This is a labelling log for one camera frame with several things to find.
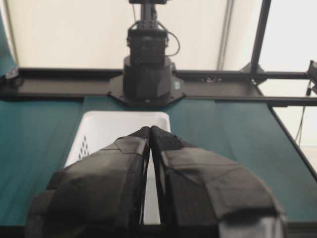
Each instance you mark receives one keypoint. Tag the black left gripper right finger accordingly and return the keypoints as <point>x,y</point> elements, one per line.
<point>202,194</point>

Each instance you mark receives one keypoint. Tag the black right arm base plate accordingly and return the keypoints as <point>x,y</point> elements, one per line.
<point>116,91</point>

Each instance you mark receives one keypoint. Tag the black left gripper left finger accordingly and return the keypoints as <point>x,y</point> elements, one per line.
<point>101,196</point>

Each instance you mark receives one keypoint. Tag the white plastic basket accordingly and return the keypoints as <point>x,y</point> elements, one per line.
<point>98,129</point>

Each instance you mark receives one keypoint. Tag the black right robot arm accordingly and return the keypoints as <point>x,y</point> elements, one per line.
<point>147,71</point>

